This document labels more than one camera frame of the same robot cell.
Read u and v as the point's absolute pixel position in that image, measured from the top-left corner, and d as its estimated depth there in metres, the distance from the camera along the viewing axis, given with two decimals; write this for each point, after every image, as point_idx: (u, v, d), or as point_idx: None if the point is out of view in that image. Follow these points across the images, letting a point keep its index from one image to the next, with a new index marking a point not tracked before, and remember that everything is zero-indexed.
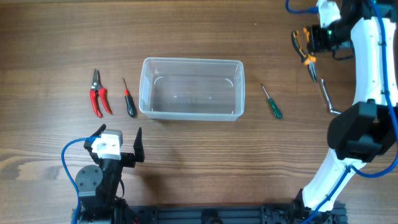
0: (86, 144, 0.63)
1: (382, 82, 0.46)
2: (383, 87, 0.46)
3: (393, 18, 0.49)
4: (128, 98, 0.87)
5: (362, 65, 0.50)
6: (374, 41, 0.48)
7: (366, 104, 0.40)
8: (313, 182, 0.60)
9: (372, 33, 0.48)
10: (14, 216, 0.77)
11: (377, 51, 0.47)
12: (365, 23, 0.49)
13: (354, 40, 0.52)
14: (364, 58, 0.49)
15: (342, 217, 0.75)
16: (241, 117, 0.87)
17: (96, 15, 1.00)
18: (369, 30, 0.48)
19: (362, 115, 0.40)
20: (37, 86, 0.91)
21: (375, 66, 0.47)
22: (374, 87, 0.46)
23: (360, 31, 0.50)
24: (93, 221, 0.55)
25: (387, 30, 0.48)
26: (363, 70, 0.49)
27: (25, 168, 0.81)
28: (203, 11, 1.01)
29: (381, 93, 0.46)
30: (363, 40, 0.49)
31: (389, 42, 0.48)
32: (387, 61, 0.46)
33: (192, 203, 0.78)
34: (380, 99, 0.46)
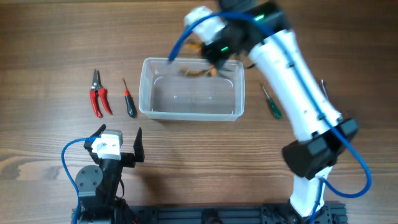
0: (86, 144, 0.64)
1: (314, 107, 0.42)
2: (318, 112, 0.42)
3: (285, 27, 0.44)
4: (128, 98, 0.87)
5: (283, 95, 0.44)
6: (283, 66, 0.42)
7: (313, 142, 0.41)
8: (296, 193, 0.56)
9: (276, 59, 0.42)
10: (14, 216, 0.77)
11: (290, 76, 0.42)
12: (263, 51, 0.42)
13: (258, 65, 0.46)
14: (282, 88, 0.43)
15: (342, 217, 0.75)
16: (241, 117, 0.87)
17: (96, 15, 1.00)
18: (272, 55, 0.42)
19: (316, 153, 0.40)
20: (37, 86, 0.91)
21: (298, 95, 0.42)
22: (308, 118, 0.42)
23: (262, 59, 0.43)
24: (93, 221, 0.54)
25: (286, 45, 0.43)
26: (286, 99, 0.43)
27: (25, 168, 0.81)
28: None
29: (319, 119, 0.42)
30: (269, 68, 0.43)
31: (295, 58, 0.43)
32: (305, 83, 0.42)
33: (192, 203, 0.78)
34: (320, 125, 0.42)
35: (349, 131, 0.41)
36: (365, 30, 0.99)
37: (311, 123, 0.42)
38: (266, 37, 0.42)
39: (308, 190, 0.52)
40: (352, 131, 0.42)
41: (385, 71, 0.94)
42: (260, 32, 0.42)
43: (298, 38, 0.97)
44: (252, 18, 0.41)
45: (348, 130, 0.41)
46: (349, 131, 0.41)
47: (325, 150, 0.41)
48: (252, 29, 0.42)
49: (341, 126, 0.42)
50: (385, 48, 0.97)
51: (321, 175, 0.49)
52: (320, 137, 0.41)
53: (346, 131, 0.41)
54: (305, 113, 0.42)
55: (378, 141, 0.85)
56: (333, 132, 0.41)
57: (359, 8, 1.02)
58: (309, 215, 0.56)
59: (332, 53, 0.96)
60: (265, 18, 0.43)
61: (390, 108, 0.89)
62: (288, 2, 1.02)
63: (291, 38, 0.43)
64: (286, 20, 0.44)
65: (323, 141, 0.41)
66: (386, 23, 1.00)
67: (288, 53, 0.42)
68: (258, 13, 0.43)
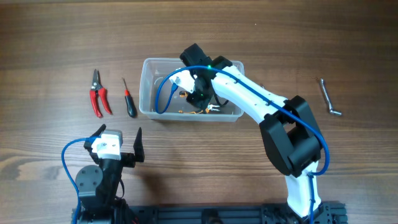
0: (86, 144, 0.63)
1: (262, 98, 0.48)
2: (264, 100, 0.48)
3: (227, 63, 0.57)
4: (128, 98, 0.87)
5: (242, 106, 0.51)
6: (231, 84, 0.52)
7: (266, 122, 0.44)
8: (291, 194, 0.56)
9: (225, 82, 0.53)
10: (15, 216, 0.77)
11: (237, 89, 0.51)
12: (216, 81, 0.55)
13: (224, 96, 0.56)
14: (238, 102, 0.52)
15: (342, 217, 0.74)
16: (241, 117, 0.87)
17: (96, 15, 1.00)
18: (222, 81, 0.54)
19: (272, 128, 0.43)
20: (37, 86, 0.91)
21: (245, 96, 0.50)
22: (259, 109, 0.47)
23: (219, 88, 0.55)
24: (93, 221, 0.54)
25: (231, 71, 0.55)
26: (244, 108, 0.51)
27: (25, 168, 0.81)
28: (203, 12, 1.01)
29: (267, 104, 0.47)
30: (225, 91, 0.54)
31: (240, 77, 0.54)
32: (250, 87, 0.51)
33: (192, 203, 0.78)
34: (269, 109, 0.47)
35: (298, 107, 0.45)
36: (365, 30, 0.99)
37: (262, 111, 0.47)
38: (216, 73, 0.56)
39: (300, 186, 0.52)
40: (303, 106, 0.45)
41: (385, 71, 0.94)
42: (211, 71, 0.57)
43: (298, 38, 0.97)
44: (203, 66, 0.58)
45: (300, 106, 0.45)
46: (299, 107, 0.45)
47: (282, 127, 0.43)
48: (204, 71, 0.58)
49: (290, 106, 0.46)
50: (386, 48, 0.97)
51: (309, 170, 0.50)
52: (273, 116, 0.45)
53: (296, 107, 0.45)
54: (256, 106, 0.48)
55: (378, 141, 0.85)
56: (282, 111, 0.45)
57: (359, 8, 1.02)
58: (308, 216, 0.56)
59: (332, 53, 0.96)
60: (213, 65, 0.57)
61: (390, 107, 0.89)
62: (288, 2, 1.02)
63: (234, 68, 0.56)
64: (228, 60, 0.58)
65: (276, 119, 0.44)
66: (387, 23, 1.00)
67: (232, 75, 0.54)
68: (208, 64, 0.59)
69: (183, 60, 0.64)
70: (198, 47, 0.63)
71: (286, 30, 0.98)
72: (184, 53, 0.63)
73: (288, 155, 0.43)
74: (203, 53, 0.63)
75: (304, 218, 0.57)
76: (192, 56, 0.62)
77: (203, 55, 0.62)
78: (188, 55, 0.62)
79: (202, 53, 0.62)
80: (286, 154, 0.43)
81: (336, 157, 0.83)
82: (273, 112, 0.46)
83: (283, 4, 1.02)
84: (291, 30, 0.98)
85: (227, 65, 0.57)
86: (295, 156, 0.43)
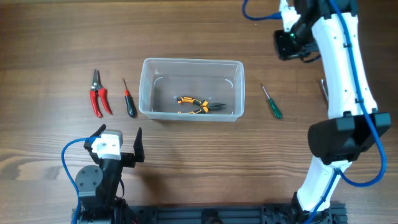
0: (86, 144, 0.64)
1: (356, 89, 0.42)
2: (357, 93, 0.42)
3: (352, 10, 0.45)
4: (128, 98, 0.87)
5: (331, 73, 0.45)
6: (338, 45, 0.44)
7: (342, 121, 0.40)
8: (306, 185, 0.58)
9: (334, 35, 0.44)
10: (15, 216, 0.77)
11: (339, 56, 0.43)
12: (327, 25, 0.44)
13: (317, 41, 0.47)
14: (331, 65, 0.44)
15: (342, 217, 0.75)
16: (240, 117, 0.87)
17: (96, 15, 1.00)
18: (333, 33, 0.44)
19: (342, 130, 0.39)
20: (37, 86, 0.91)
21: (344, 71, 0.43)
22: (346, 96, 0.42)
23: (323, 34, 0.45)
24: (93, 221, 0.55)
25: (349, 27, 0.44)
26: (332, 75, 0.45)
27: (25, 168, 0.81)
28: (203, 12, 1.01)
29: (356, 102, 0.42)
30: (327, 44, 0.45)
31: (354, 42, 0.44)
32: (356, 64, 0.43)
33: (192, 203, 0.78)
34: (355, 109, 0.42)
35: (380, 123, 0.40)
36: (366, 30, 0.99)
37: (346, 101, 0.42)
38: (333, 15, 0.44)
39: (316, 185, 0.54)
40: (385, 126, 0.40)
41: (387, 71, 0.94)
42: (329, 7, 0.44)
43: None
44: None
45: (380, 123, 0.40)
46: (380, 123, 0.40)
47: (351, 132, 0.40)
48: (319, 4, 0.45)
49: (374, 116, 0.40)
50: (386, 47, 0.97)
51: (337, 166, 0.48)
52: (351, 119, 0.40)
53: (378, 122, 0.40)
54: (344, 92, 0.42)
55: None
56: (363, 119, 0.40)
57: (360, 8, 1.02)
58: (310, 211, 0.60)
59: None
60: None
61: (391, 107, 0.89)
62: None
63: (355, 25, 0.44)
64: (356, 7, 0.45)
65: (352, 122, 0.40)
66: (388, 23, 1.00)
67: (347, 33, 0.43)
68: None
69: None
70: None
71: None
72: None
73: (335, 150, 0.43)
74: None
75: (304, 213, 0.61)
76: None
77: None
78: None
79: None
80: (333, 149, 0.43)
81: None
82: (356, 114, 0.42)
83: None
84: None
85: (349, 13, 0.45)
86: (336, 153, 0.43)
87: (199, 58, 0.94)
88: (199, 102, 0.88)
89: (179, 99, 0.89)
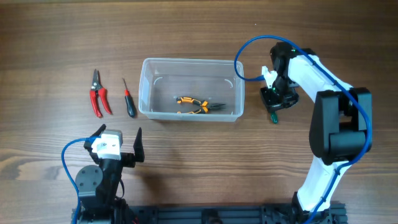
0: (86, 144, 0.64)
1: (329, 80, 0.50)
2: (330, 81, 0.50)
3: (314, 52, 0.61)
4: (128, 98, 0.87)
5: (311, 87, 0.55)
6: (306, 64, 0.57)
7: (324, 93, 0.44)
8: (306, 185, 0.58)
9: (302, 61, 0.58)
10: (15, 216, 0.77)
11: (311, 70, 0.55)
12: (295, 60, 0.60)
13: (299, 78, 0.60)
14: (308, 79, 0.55)
15: (342, 217, 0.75)
16: (240, 117, 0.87)
17: (96, 15, 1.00)
18: (301, 61, 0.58)
19: (326, 99, 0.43)
20: (37, 86, 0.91)
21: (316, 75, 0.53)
22: (324, 86, 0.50)
23: (296, 66, 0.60)
24: (93, 221, 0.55)
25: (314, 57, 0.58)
26: (311, 88, 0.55)
27: (25, 168, 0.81)
28: (203, 12, 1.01)
29: (332, 85, 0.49)
30: (301, 70, 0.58)
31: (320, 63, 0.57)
32: (324, 71, 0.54)
33: (193, 203, 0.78)
34: (333, 89, 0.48)
35: (362, 94, 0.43)
36: (365, 30, 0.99)
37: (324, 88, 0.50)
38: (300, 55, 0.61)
39: (316, 185, 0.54)
40: (367, 97, 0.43)
41: (387, 71, 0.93)
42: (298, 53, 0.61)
43: (298, 38, 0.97)
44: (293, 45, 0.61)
45: (362, 96, 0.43)
46: (362, 94, 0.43)
47: (336, 104, 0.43)
48: (287, 54, 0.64)
49: (354, 92, 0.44)
50: (386, 47, 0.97)
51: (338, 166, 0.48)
52: (333, 93, 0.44)
53: (359, 93, 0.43)
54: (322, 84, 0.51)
55: (378, 141, 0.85)
56: (344, 93, 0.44)
57: (360, 8, 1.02)
58: (310, 211, 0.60)
59: (333, 53, 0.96)
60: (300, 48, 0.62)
61: (390, 107, 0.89)
62: (288, 2, 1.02)
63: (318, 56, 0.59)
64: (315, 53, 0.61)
65: (335, 94, 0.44)
66: (388, 23, 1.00)
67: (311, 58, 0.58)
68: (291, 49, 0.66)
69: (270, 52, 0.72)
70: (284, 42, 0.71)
71: (287, 30, 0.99)
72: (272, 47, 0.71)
73: (330, 135, 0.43)
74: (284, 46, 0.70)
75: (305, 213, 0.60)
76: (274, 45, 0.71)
77: None
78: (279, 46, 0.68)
79: None
80: (328, 132, 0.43)
81: None
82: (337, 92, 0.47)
83: (283, 4, 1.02)
84: (291, 30, 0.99)
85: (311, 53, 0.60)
86: (335, 142, 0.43)
87: (199, 58, 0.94)
88: (199, 102, 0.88)
89: (179, 99, 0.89)
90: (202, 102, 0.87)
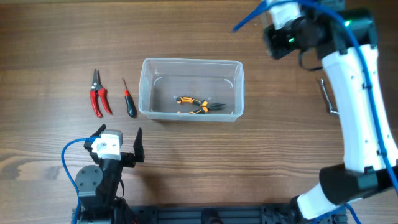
0: (86, 144, 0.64)
1: (378, 142, 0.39)
2: (379, 147, 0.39)
3: (372, 40, 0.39)
4: (128, 98, 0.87)
5: (349, 122, 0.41)
6: (357, 86, 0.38)
7: (364, 177, 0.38)
8: (309, 197, 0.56)
9: (352, 75, 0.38)
10: (15, 216, 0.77)
11: (360, 99, 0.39)
12: (343, 62, 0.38)
13: (334, 82, 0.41)
14: (351, 113, 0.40)
15: (342, 217, 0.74)
16: (240, 117, 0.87)
17: (96, 15, 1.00)
18: (350, 71, 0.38)
19: (365, 188, 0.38)
20: (37, 86, 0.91)
21: (365, 122, 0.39)
22: (367, 149, 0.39)
23: (334, 66, 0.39)
24: (93, 221, 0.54)
25: (368, 63, 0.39)
26: (354, 126, 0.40)
27: (25, 168, 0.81)
28: (203, 12, 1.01)
29: (378, 154, 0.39)
30: (346, 88, 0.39)
31: (374, 81, 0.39)
32: (377, 111, 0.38)
33: (192, 203, 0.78)
34: (377, 161, 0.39)
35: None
36: None
37: (368, 154, 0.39)
38: (351, 47, 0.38)
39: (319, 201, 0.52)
40: None
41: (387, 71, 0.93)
42: (344, 38, 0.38)
43: None
44: (341, 18, 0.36)
45: None
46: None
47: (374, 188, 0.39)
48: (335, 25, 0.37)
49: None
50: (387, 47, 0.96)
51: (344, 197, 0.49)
52: (375, 174, 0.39)
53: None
54: (365, 143, 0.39)
55: None
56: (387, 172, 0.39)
57: None
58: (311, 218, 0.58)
59: None
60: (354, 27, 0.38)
61: (391, 108, 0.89)
62: None
63: (374, 56, 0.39)
64: (375, 35, 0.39)
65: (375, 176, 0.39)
66: None
67: (369, 73, 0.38)
68: (345, 17, 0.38)
69: None
70: None
71: None
72: None
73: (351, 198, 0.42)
74: None
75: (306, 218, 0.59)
76: None
77: None
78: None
79: None
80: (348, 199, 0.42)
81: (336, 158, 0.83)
82: (379, 168, 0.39)
83: None
84: None
85: (365, 44, 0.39)
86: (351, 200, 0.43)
87: (199, 58, 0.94)
88: (199, 102, 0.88)
89: (179, 99, 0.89)
90: (202, 102, 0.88)
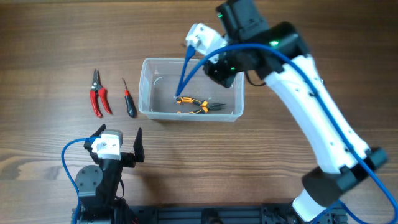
0: (86, 144, 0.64)
1: (343, 140, 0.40)
2: (344, 144, 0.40)
3: (303, 50, 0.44)
4: (128, 98, 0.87)
5: (309, 131, 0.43)
6: (305, 96, 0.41)
7: (342, 177, 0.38)
8: (303, 200, 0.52)
9: (296, 89, 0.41)
10: (15, 216, 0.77)
11: (311, 106, 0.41)
12: (283, 79, 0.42)
13: (283, 101, 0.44)
14: (308, 122, 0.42)
15: (342, 217, 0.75)
16: (240, 117, 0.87)
17: (96, 15, 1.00)
18: (293, 84, 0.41)
19: (346, 190, 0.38)
20: (37, 86, 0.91)
21: (323, 126, 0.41)
22: (336, 150, 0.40)
23: (277, 84, 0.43)
24: (93, 221, 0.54)
25: (306, 72, 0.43)
26: (314, 134, 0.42)
27: (25, 168, 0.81)
28: (203, 11, 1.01)
29: (346, 150, 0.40)
30: (295, 101, 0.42)
31: (318, 87, 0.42)
32: (329, 112, 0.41)
33: (192, 203, 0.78)
34: (348, 158, 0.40)
35: (378, 163, 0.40)
36: (365, 31, 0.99)
37: (338, 154, 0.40)
38: (285, 63, 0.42)
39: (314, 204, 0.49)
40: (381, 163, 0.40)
41: (387, 71, 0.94)
42: (274, 58, 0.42)
43: None
44: (265, 46, 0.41)
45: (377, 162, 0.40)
46: (377, 163, 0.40)
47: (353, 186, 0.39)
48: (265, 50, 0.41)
49: (370, 159, 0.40)
50: (386, 47, 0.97)
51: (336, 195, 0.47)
52: (349, 172, 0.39)
53: (375, 163, 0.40)
54: (331, 145, 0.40)
55: (378, 141, 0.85)
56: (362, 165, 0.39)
57: (360, 9, 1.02)
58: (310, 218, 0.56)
59: (332, 53, 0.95)
60: (281, 45, 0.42)
61: (390, 108, 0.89)
62: (288, 3, 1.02)
63: (310, 66, 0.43)
64: (303, 43, 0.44)
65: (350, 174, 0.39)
66: (388, 24, 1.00)
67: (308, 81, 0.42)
68: (270, 38, 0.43)
69: (223, 15, 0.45)
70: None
71: None
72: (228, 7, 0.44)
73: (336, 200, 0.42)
74: (253, 7, 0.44)
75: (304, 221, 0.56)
76: (238, 12, 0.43)
77: (254, 11, 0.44)
78: (236, 10, 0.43)
79: (254, 10, 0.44)
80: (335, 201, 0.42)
81: None
82: (354, 165, 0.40)
83: (283, 4, 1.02)
84: None
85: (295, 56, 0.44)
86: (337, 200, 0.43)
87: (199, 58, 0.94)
88: (199, 102, 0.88)
89: (179, 99, 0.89)
90: (202, 102, 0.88)
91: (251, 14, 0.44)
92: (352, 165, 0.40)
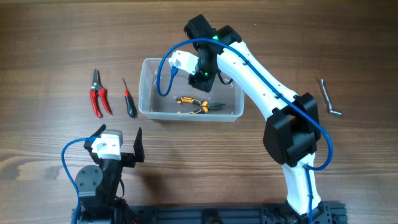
0: (86, 144, 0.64)
1: (272, 90, 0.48)
2: (273, 92, 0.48)
3: (237, 38, 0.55)
4: (128, 98, 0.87)
5: (249, 92, 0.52)
6: (240, 65, 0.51)
7: (274, 116, 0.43)
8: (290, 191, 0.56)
9: (234, 61, 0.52)
10: (15, 216, 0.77)
11: (245, 71, 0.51)
12: (223, 58, 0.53)
13: (231, 76, 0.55)
14: (246, 86, 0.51)
15: (342, 217, 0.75)
16: (240, 117, 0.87)
17: (96, 15, 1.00)
18: (231, 59, 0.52)
19: (279, 126, 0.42)
20: (37, 86, 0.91)
21: (255, 83, 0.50)
22: (267, 100, 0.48)
23: (223, 63, 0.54)
24: (93, 221, 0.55)
25: (240, 50, 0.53)
26: (251, 93, 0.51)
27: (25, 168, 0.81)
28: (203, 12, 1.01)
29: (275, 98, 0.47)
30: (233, 70, 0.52)
31: (250, 58, 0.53)
32: (259, 73, 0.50)
33: (193, 203, 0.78)
34: (278, 102, 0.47)
35: (309, 106, 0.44)
36: (365, 30, 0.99)
37: (268, 101, 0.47)
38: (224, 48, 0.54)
39: (296, 186, 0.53)
40: (313, 105, 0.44)
41: (386, 71, 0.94)
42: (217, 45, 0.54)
43: (298, 39, 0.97)
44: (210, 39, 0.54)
45: (308, 105, 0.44)
46: (309, 105, 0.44)
47: (288, 126, 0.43)
48: (211, 45, 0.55)
49: (298, 102, 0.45)
50: (385, 47, 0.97)
51: (305, 162, 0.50)
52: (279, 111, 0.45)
53: (306, 104, 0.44)
54: (263, 96, 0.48)
55: (377, 141, 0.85)
56: (291, 107, 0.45)
57: (359, 9, 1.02)
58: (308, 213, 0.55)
59: (331, 53, 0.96)
60: (221, 37, 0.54)
61: (390, 107, 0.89)
62: (288, 2, 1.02)
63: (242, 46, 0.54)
64: (237, 34, 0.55)
65: (283, 114, 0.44)
66: (388, 23, 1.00)
67: (242, 55, 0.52)
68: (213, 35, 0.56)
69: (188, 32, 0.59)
70: (203, 18, 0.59)
71: (286, 30, 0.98)
72: (189, 24, 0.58)
73: (285, 149, 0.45)
74: (208, 23, 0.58)
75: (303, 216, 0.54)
76: (197, 27, 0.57)
77: (209, 26, 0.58)
78: (193, 26, 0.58)
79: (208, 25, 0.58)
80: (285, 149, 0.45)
81: (336, 157, 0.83)
82: (283, 107, 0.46)
83: (282, 4, 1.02)
84: (291, 30, 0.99)
85: (235, 41, 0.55)
86: (291, 151, 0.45)
87: None
88: (199, 102, 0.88)
89: (179, 99, 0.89)
90: (201, 102, 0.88)
91: (207, 28, 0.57)
92: (282, 108, 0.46)
